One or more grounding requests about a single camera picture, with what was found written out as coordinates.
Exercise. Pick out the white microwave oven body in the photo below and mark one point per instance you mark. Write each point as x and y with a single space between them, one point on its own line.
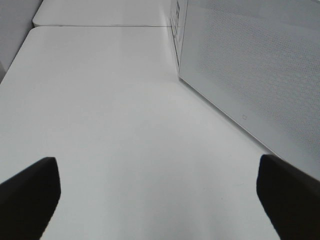
176 32

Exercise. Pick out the white microwave door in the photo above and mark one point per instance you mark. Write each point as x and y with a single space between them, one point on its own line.
258 61

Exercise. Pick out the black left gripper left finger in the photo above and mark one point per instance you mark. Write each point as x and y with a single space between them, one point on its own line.
28 200

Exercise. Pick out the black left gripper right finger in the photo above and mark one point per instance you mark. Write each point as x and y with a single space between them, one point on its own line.
290 199

